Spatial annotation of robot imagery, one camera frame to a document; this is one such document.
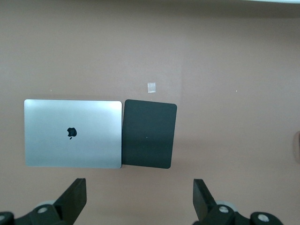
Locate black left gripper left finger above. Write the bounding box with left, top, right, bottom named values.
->
left=14, top=178, right=87, bottom=225

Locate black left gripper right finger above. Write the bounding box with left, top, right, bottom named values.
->
left=192, top=179, right=253, bottom=225

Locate black mouse pad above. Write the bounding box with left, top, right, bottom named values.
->
left=121, top=99, right=178, bottom=170

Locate silver closed laptop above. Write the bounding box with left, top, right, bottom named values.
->
left=24, top=99, right=123, bottom=169

